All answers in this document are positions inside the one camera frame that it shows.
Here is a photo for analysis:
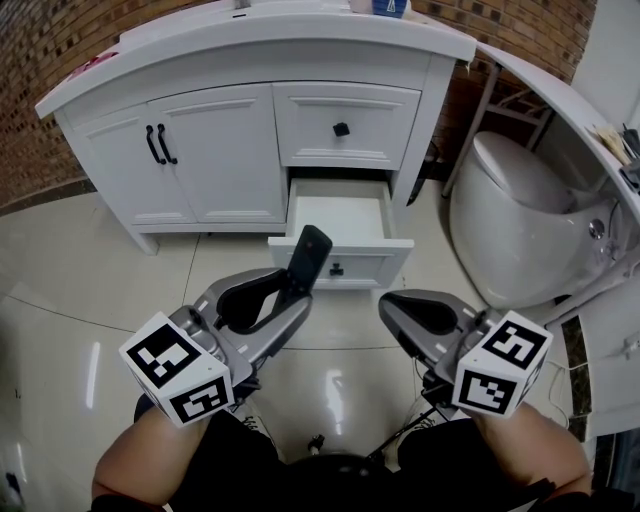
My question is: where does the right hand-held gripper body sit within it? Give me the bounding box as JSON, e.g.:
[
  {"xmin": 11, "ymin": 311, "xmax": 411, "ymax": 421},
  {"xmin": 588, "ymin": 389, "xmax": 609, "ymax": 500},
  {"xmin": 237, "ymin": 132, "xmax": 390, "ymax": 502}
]
[{"xmin": 421, "ymin": 307, "xmax": 556, "ymax": 418}]

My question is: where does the person's left white shoe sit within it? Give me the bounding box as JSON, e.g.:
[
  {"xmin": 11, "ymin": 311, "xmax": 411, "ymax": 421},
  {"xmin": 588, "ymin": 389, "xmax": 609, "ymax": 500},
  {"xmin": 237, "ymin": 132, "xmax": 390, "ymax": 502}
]
[{"xmin": 241, "ymin": 398, "xmax": 275, "ymax": 447}]

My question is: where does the pink cloth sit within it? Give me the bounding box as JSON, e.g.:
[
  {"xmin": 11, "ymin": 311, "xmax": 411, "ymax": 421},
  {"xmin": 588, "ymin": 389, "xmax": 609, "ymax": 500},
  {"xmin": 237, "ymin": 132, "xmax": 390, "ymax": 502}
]
[{"xmin": 68, "ymin": 48, "xmax": 122, "ymax": 82}]

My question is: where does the white cabinet door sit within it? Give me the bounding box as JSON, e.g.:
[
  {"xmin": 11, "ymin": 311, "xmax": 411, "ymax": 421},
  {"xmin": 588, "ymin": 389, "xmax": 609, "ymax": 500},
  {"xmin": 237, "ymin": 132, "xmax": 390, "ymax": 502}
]
[
  {"xmin": 146, "ymin": 82, "xmax": 290, "ymax": 226},
  {"xmin": 73, "ymin": 101, "xmax": 200, "ymax": 227}
]

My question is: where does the person's white shoe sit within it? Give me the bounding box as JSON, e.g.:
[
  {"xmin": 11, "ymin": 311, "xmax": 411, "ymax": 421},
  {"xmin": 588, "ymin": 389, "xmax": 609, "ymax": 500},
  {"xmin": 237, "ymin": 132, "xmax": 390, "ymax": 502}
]
[
  {"xmin": 398, "ymin": 393, "xmax": 442, "ymax": 447},
  {"xmin": 241, "ymin": 398, "xmax": 275, "ymax": 447}
]

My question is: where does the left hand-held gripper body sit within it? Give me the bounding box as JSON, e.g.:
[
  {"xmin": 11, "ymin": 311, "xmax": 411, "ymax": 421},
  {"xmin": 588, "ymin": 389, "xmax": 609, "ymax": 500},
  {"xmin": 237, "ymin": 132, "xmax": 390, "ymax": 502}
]
[{"xmin": 118, "ymin": 299, "xmax": 262, "ymax": 428}]

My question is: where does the black door handle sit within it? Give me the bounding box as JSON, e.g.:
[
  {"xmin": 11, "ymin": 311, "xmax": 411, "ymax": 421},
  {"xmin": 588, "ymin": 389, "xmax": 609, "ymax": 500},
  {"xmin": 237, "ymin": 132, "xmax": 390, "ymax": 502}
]
[
  {"xmin": 156, "ymin": 122, "xmax": 179, "ymax": 166},
  {"xmin": 144, "ymin": 124, "xmax": 168, "ymax": 167}
]

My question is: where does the person's left forearm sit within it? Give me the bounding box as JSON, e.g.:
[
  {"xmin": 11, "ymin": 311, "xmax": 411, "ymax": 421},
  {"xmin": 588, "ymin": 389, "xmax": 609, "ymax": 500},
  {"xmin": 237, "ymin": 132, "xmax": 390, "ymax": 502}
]
[{"xmin": 91, "ymin": 408, "xmax": 212, "ymax": 502}]

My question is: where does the person's black clothing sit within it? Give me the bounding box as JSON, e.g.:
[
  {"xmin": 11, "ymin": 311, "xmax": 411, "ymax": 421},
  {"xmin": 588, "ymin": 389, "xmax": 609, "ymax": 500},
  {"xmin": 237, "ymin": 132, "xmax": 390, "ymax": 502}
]
[{"xmin": 91, "ymin": 393, "xmax": 594, "ymax": 512}]

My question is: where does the blue cup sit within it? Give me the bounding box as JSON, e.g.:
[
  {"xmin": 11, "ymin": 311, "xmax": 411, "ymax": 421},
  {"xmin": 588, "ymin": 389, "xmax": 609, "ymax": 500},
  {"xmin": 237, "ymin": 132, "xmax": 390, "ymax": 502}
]
[{"xmin": 371, "ymin": 0, "xmax": 412, "ymax": 19}]

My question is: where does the person's right forearm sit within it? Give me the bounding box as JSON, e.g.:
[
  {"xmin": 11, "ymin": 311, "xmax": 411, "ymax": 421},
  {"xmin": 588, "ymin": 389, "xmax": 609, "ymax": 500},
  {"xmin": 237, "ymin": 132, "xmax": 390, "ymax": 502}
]
[{"xmin": 468, "ymin": 403, "xmax": 592, "ymax": 502}]

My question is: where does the white floor panel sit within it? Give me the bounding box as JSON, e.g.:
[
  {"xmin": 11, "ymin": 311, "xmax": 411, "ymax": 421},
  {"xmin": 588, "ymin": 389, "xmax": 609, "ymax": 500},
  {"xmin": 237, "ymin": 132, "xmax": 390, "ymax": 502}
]
[{"xmin": 581, "ymin": 278, "xmax": 640, "ymax": 442}]

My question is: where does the white closed drawer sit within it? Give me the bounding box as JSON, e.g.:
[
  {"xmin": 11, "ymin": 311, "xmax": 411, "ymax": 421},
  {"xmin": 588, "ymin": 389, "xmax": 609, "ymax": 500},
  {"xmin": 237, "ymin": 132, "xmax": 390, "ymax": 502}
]
[{"xmin": 271, "ymin": 81, "xmax": 423, "ymax": 172}]

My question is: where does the beige cloth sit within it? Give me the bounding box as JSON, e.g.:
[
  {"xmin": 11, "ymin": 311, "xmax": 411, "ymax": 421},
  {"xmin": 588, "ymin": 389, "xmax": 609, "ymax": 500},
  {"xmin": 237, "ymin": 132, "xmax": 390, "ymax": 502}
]
[{"xmin": 591, "ymin": 123, "xmax": 632, "ymax": 165}]

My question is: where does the black remote control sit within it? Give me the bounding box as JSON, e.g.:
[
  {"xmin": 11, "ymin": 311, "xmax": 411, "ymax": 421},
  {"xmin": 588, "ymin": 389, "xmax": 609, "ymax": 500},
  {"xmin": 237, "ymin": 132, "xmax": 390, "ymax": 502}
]
[{"xmin": 288, "ymin": 224, "xmax": 334, "ymax": 297}]

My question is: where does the white toilet lid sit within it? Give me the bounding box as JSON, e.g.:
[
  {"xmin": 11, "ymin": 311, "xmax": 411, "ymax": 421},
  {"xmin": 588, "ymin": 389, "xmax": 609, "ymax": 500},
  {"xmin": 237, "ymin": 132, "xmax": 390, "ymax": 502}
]
[{"xmin": 471, "ymin": 130, "xmax": 575, "ymax": 215}]

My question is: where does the white panel latch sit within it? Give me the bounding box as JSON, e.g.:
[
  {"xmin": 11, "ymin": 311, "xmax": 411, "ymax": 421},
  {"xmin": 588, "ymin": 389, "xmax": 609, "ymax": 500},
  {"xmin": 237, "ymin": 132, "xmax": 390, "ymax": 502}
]
[{"xmin": 608, "ymin": 333, "xmax": 640, "ymax": 362}]

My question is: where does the white cable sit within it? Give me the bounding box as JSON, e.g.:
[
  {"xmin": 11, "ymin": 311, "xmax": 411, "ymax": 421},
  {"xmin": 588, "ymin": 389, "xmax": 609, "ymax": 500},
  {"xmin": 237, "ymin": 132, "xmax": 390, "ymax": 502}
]
[{"xmin": 541, "ymin": 358, "xmax": 587, "ymax": 427}]

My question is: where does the white drawer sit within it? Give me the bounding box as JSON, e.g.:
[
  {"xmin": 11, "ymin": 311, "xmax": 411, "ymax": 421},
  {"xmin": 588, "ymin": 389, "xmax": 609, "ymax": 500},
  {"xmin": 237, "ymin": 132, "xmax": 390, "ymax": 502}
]
[
  {"xmin": 267, "ymin": 175, "xmax": 416, "ymax": 292},
  {"xmin": 271, "ymin": 81, "xmax": 423, "ymax": 172}
]

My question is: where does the grey device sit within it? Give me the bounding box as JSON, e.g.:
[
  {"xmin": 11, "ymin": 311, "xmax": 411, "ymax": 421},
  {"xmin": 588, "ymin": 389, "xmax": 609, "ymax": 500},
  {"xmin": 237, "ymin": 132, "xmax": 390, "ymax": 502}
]
[{"xmin": 618, "ymin": 158, "xmax": 640, "ymax": 195}]

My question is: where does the black cable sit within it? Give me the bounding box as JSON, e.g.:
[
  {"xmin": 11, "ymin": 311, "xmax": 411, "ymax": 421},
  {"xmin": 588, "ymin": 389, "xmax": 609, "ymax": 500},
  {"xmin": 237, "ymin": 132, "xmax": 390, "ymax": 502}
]
[{"xmin": 363, "ymin": 399, "xmax": 442, "ymax": 460}]

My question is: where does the white vanity cabinet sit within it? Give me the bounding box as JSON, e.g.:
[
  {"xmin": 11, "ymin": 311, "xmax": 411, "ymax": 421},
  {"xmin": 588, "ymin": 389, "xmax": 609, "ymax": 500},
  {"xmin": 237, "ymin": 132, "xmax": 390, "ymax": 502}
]
[{"xmin": 34, "ymin": 0, "xmax": 479, "ymax": 257}]

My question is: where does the person's right white shoe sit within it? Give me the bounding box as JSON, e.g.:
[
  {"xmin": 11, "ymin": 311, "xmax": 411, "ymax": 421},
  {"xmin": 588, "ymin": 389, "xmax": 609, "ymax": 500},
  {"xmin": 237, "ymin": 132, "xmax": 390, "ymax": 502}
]
[{"xmin": 398, "ymin": 393, "xmax": 442, "ymax": 447}]

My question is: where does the white toilet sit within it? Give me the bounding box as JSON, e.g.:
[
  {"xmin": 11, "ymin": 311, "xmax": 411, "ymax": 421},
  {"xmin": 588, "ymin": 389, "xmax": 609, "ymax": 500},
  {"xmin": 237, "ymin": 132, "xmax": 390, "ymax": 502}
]
[{"xmin": 447, "ymin": 130, "xmax": 627, "ymax": 311}]

